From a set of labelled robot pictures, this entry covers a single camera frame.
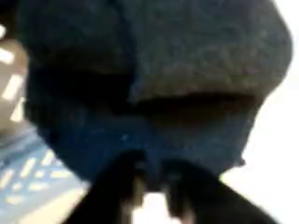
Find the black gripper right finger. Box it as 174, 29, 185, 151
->
161, 158, 278, 224

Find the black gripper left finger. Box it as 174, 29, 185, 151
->
61, 149, 148, 224

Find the black sock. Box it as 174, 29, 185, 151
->
17, 0, 294, 191

